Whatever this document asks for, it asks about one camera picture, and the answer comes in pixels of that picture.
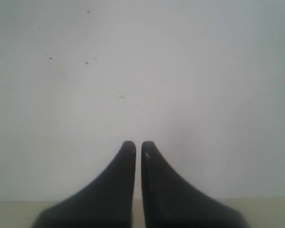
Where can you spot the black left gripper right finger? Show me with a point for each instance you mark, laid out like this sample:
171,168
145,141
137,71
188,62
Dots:
169,201

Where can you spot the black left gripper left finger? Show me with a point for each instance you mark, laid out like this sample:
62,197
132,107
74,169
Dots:
104,203

